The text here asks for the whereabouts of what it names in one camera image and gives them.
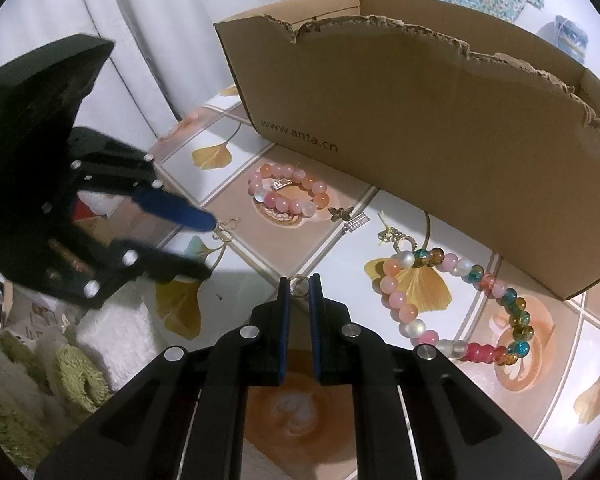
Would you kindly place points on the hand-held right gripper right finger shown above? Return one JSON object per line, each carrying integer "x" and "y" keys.
{"x": 316, "y": 340}

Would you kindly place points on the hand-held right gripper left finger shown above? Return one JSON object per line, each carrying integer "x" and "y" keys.
{"x": 283, "y": 340}

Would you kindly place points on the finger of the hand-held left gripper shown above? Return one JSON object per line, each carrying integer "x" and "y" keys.
{"x": 170, "y": 265}
{"x": 180, "y": 212}

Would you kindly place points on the small abacus charm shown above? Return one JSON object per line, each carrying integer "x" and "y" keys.
{"x": 356, "y": 223}

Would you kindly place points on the gold butterfly charm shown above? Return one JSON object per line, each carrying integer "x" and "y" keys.
{"x": 341, "y": 213}

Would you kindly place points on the gold charm with yellow tassel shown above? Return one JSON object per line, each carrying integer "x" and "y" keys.
{"x": 392, "y": 235}

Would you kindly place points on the brown cardboard box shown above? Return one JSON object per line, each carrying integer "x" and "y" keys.
{"x": 430, "y": 125}

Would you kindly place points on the ginkgo patterned table cover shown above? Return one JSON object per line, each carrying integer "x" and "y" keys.
{"x": 240, "y": 195}

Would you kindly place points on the white fluffy towel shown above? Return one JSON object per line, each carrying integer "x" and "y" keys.
{"x": 120, "y": 340}

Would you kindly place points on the green shaggy rug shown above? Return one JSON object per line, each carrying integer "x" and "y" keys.
{"x": 75, "y": 375}

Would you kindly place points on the white curtain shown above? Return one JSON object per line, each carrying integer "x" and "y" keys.
{"x": 180, "y": 35}

